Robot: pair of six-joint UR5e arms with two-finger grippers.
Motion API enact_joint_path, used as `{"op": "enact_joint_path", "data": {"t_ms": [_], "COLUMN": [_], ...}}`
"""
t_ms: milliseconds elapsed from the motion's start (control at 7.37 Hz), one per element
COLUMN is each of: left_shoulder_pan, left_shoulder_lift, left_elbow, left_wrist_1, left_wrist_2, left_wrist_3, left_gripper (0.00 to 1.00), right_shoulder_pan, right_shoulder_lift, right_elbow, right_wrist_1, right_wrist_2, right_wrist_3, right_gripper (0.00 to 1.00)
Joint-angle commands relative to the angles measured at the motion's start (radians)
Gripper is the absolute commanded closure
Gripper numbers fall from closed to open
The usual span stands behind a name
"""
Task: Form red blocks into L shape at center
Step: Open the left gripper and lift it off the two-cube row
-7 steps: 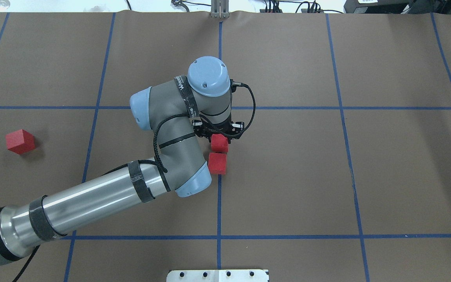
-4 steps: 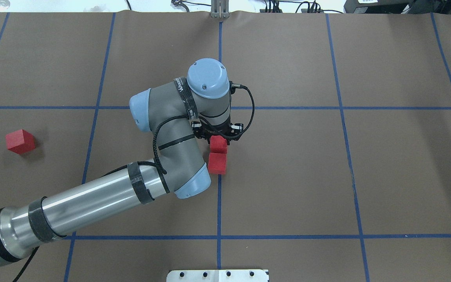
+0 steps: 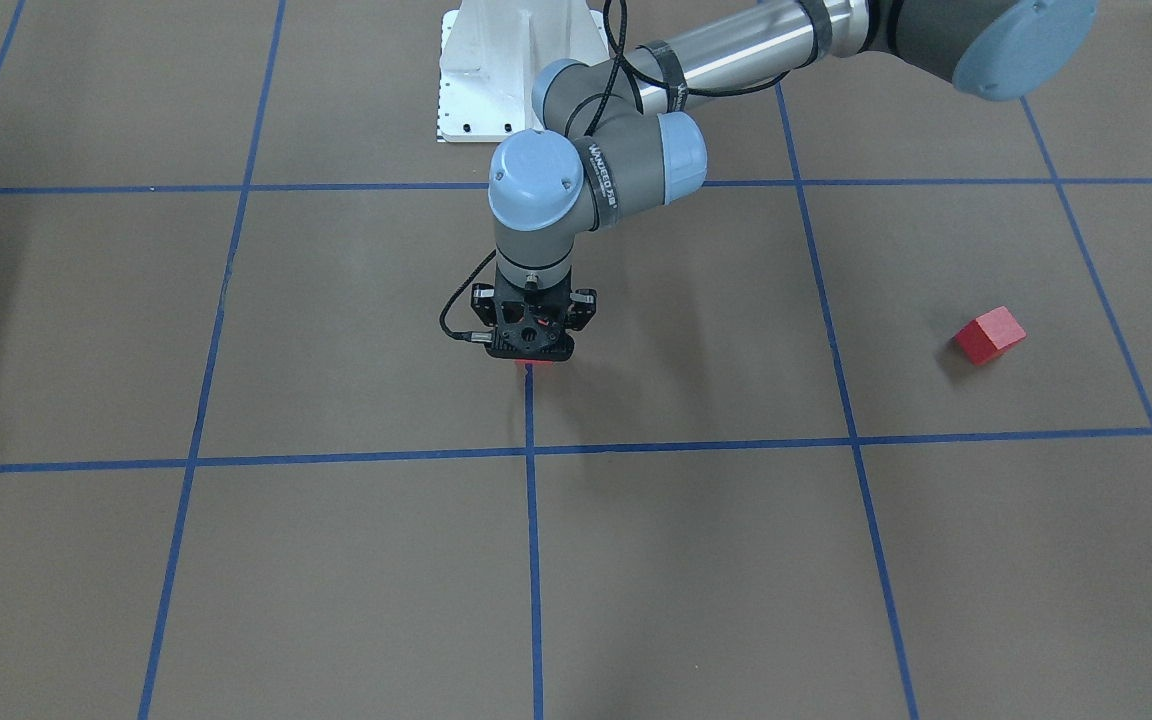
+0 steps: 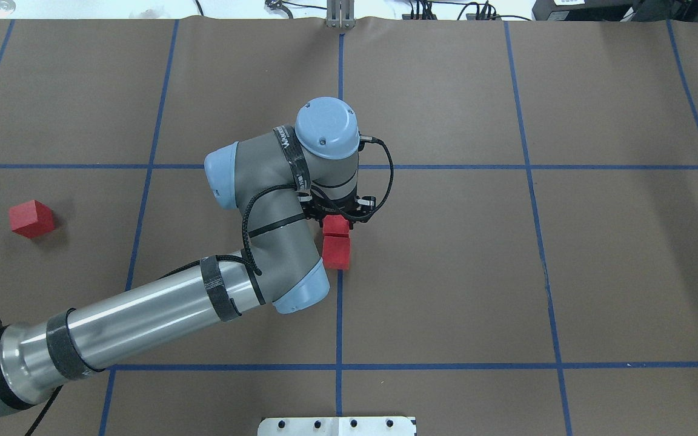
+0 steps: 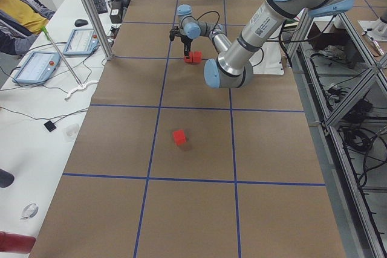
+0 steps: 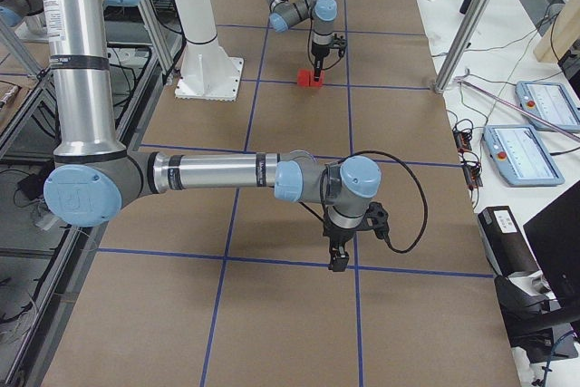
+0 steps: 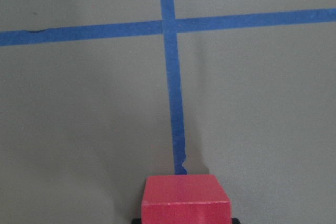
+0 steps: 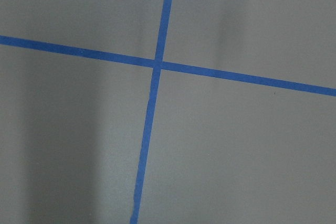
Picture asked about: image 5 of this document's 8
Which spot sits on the black keyboard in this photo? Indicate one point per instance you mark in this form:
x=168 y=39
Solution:
x=98 y=0

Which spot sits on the teach pendant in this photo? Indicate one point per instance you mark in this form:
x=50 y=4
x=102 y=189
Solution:
x=37 y=69
x=81 y=42

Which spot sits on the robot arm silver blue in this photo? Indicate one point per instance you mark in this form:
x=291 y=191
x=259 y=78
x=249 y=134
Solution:
x=232 y=67

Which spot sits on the red cylinder object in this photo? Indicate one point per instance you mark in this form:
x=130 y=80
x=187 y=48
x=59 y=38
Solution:
x=16 y=243

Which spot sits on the aluminium frame post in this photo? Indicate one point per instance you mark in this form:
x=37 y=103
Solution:
x=98 y=27

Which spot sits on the red cube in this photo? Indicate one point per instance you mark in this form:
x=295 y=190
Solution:
x=189 y=59
x=179 y=137

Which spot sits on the teach pendant near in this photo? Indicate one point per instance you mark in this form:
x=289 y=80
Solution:
x=37 y=69

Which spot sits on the teach pendant far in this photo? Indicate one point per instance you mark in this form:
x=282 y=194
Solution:
x=81 y=42

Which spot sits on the metal rod with handle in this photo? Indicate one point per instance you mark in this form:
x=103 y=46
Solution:
x=80 y=86

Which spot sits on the black computer mouse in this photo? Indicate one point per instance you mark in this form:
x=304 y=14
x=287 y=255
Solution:
x=80 y=22

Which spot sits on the white camera pedestal column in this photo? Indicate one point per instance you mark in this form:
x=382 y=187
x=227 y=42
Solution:
x=268 y=60

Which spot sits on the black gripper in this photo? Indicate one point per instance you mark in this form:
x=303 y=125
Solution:
x=185 y=41

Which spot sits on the black cardboard box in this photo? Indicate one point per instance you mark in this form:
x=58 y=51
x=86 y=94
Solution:
x=116 y=12

